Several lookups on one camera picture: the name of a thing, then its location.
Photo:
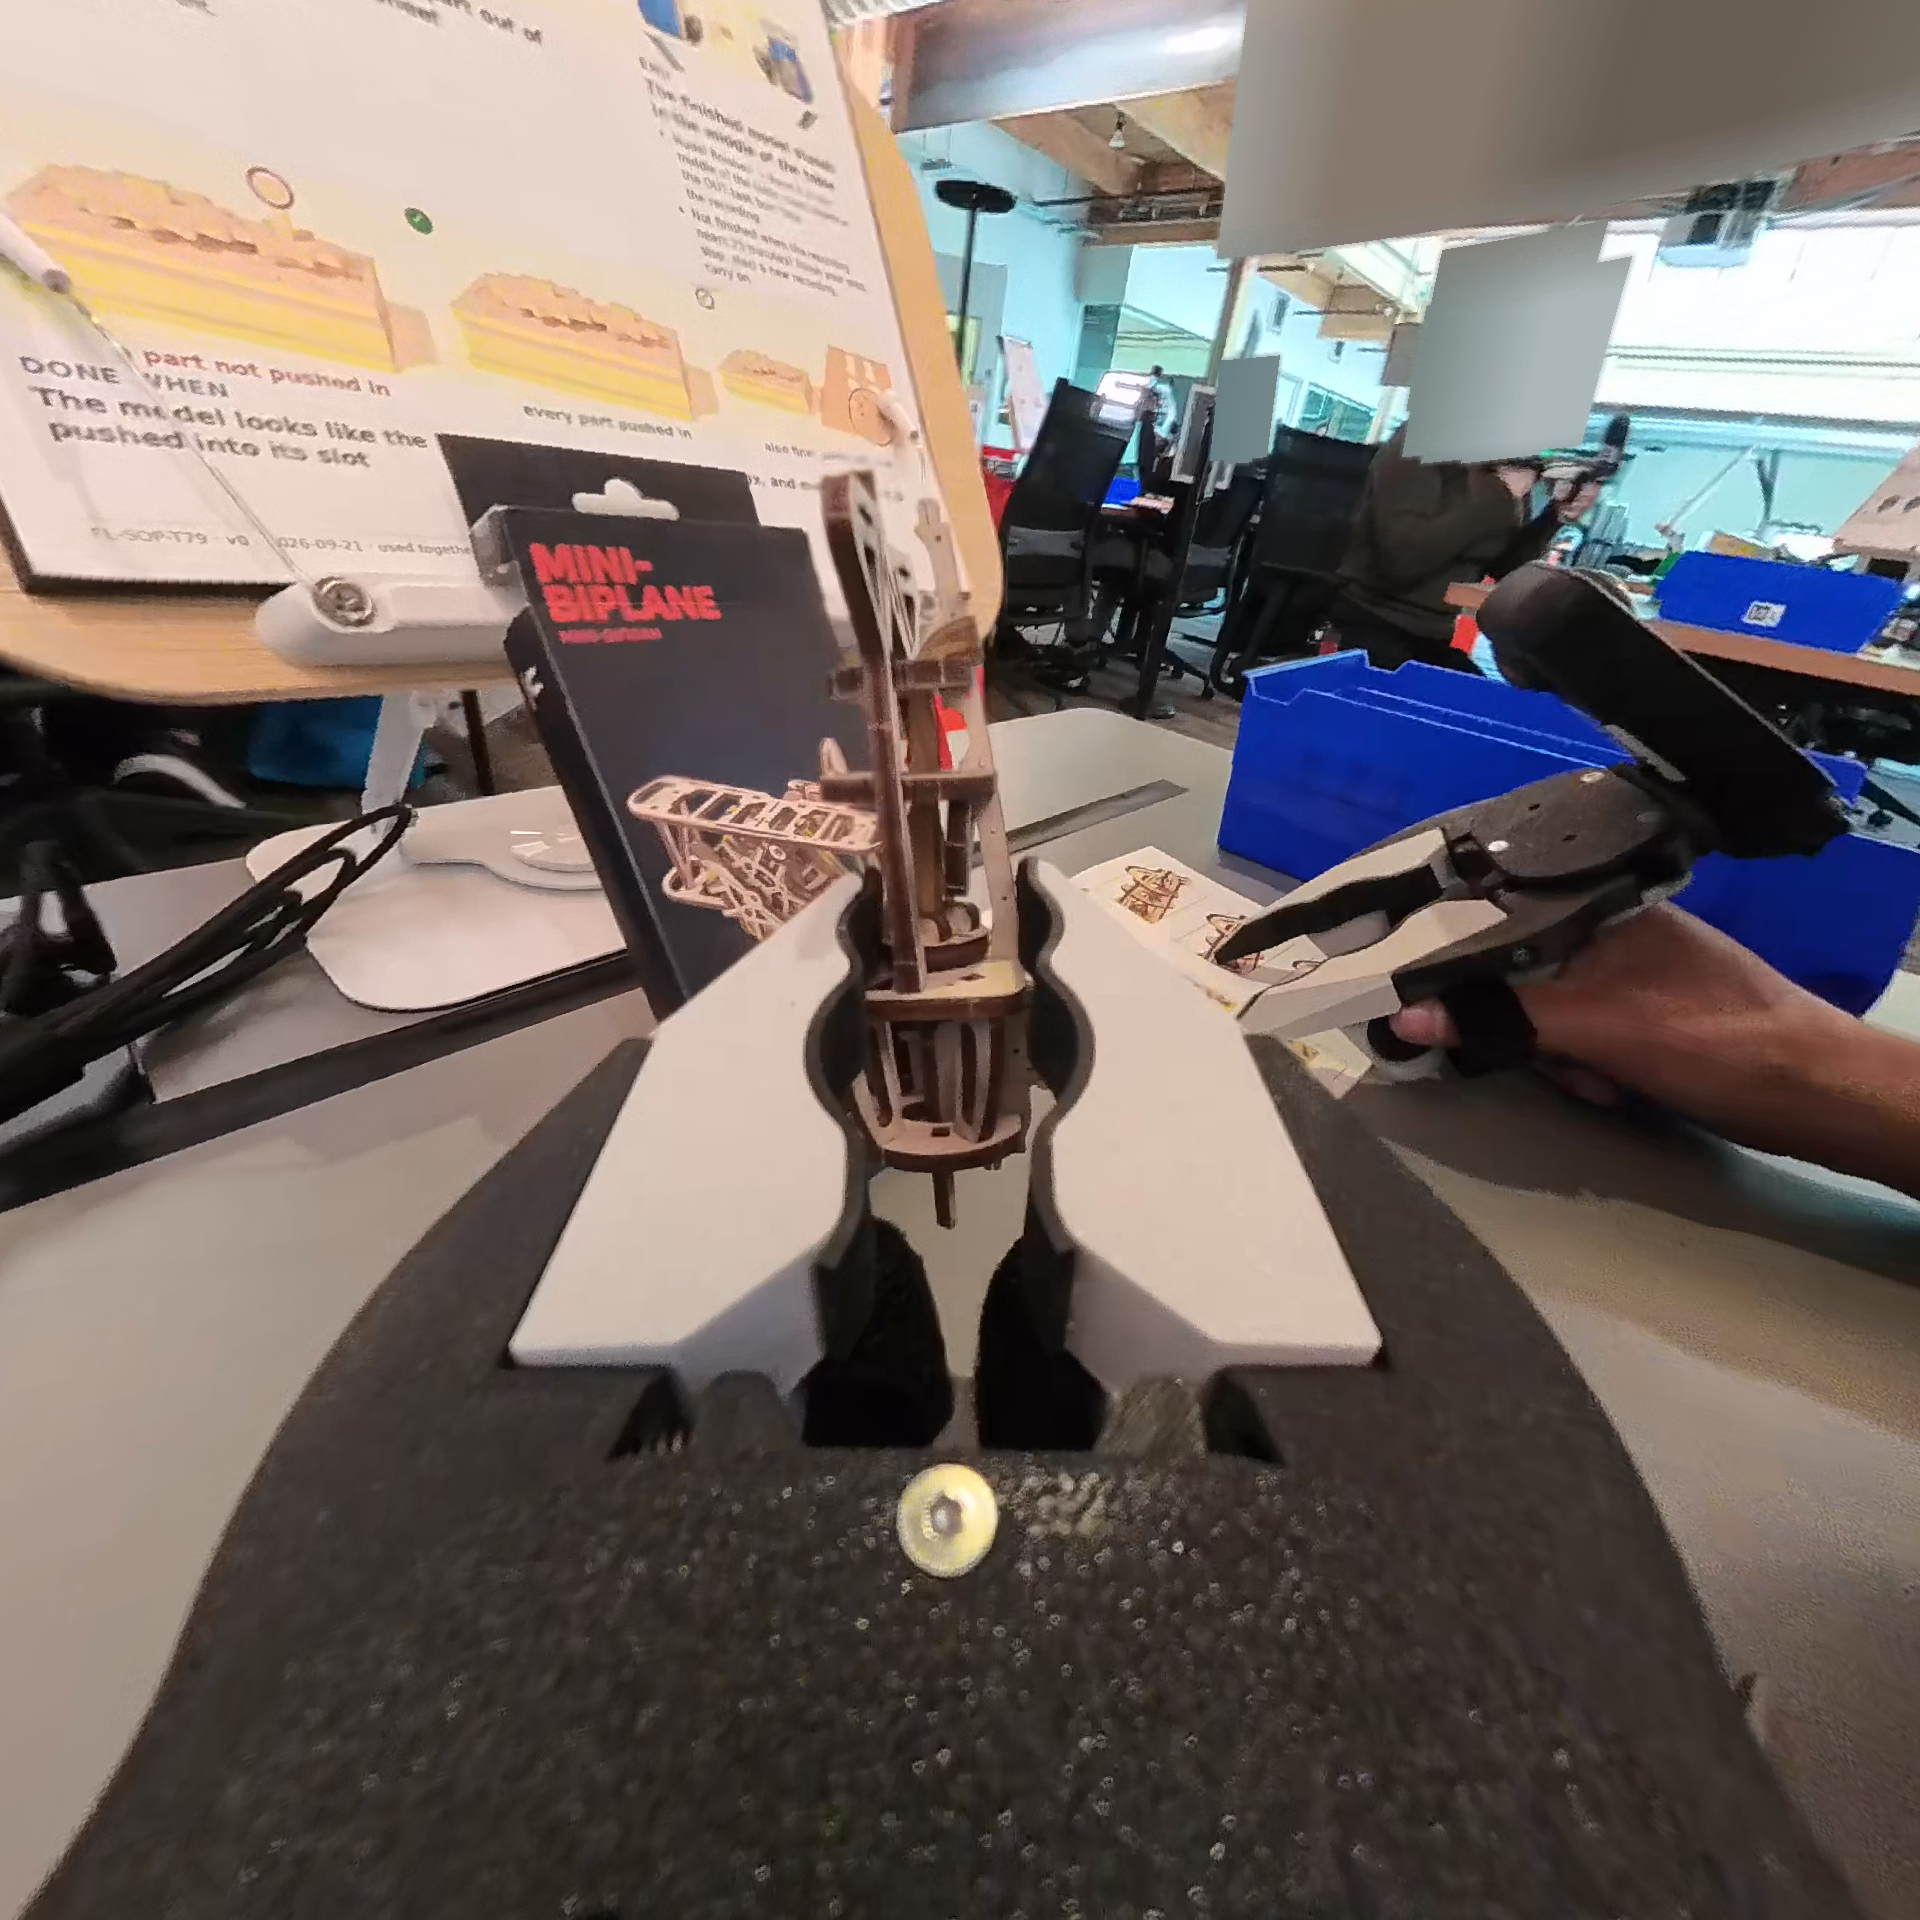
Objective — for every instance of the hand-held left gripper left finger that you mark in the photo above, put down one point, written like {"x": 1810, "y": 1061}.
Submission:
{"x": 690, "y": 1171}

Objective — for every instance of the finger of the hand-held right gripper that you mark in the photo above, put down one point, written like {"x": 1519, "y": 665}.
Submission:
{"x": 1351, "y": 892}
{"x": 1351, "y": 983}

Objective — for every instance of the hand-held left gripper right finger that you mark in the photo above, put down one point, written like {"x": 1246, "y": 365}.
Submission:
{"x": 1200, "y": 1185}

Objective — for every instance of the wooden biplane model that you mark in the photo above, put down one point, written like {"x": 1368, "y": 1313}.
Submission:
{"x": 931, "y": 901}

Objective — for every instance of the person's right forearm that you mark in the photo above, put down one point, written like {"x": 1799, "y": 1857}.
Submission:
{"x": 1800, "y": 1064}

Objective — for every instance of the black model kit box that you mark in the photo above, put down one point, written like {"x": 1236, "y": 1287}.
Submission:
{"x": 661, "y": 720}

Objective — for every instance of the person's right hand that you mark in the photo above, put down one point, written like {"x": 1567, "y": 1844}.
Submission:
{"x": 1620, "y": 1020}

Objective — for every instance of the blue plastic bin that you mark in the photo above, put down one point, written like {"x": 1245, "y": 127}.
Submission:
{"x": 1779, "y": 600}
{"x": 1351, "y": 764}

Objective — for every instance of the assembly diagram paper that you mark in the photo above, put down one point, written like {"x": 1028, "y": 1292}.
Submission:
{"x": 1170, "y": 901}

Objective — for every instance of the black office chair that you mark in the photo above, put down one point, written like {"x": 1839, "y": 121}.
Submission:
{"x": 1065, "y": 511}
{"x": 1290, "y": 555}

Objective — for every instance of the white document holder stand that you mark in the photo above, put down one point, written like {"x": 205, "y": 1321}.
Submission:
{"x": 435, "y": 840}

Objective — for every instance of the black floor lamp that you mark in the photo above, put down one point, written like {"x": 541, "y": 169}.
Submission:
{"x": 982, "y": 300}

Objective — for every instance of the printed instruction sheet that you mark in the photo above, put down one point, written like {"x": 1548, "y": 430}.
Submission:
{"x": 374, "y": 271}

